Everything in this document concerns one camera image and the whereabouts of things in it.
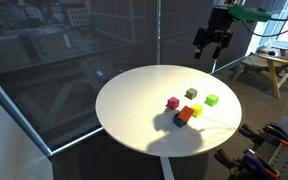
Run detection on purple orange spring clamp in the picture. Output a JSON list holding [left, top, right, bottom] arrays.
[[213, 148, 282, 180], [238, 122, 288, 149]]

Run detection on gray block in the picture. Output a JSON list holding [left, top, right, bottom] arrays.
[[184, 87, 199, 101]]

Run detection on blue block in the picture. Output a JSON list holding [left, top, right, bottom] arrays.
[[172, 112, 188, 129]]

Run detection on window corner post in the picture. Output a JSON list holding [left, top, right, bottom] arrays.
[[211, 49, 220, 74]]

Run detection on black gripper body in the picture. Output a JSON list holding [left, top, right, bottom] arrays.
[[205, 6, 235, 39]]

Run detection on perforated metal breadboard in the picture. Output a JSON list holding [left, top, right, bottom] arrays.
[[250, 132, 288, 180]]

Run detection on orange block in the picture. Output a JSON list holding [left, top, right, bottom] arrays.
[[177, 105, 195, 124]]

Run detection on green block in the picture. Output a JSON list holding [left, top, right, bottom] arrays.
[[204, 93, 220, 108]]

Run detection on white table base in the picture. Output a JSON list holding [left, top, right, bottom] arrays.
[[159, 156, 176, 180]]

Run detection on yellow block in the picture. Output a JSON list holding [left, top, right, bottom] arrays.
[[189, 103, 204, 119]]

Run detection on wooden lounge chair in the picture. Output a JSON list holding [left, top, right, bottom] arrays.
[[232, 44, 288, 100]]

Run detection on magenta block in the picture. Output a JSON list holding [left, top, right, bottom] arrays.
[[165, 96, 181, 111]]

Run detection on metal window sill rail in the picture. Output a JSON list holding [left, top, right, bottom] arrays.
[[0, 65, 105, 158]]

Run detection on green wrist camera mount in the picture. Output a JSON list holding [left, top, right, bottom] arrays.
[[228, 3, 273, 24]]

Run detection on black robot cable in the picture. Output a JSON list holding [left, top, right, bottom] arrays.
[[269, 0, 288, 22], [241, 18, 288, 38]]

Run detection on metal window mullion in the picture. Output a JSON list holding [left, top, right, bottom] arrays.
[[155, 0, 162, 66]]

